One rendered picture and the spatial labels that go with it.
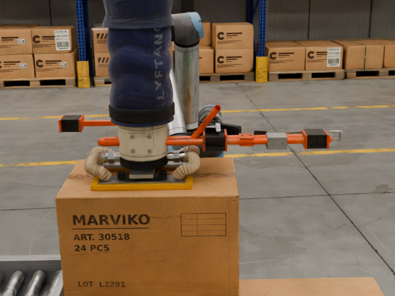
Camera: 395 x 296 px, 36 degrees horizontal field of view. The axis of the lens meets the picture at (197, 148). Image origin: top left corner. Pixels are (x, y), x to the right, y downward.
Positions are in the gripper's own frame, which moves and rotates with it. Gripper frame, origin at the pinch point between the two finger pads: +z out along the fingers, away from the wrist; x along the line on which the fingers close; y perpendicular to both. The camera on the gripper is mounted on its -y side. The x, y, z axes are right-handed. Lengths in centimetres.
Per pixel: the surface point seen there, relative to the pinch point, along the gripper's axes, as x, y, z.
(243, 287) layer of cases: -66, -10, -12
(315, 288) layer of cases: -66, -39, -11
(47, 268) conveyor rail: -65, 72, -29
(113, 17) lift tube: 43, 34, 8
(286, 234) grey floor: -120, -55, -176
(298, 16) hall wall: -33, -181, -866
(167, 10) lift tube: 44.8, 17.0, 5.2
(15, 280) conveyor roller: -65, 83, -21
